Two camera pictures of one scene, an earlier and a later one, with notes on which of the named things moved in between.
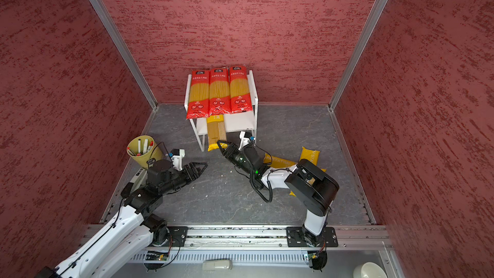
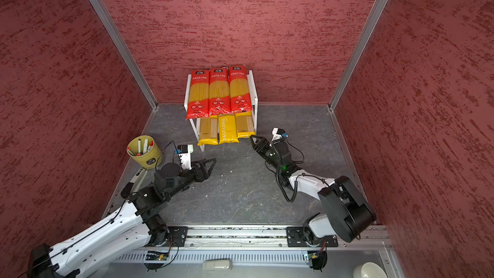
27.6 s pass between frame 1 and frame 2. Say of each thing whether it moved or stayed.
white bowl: stayed
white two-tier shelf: stayed
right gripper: moved
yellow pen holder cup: stayed
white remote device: stayed
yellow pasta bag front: moved
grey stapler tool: stayed
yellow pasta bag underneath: moved
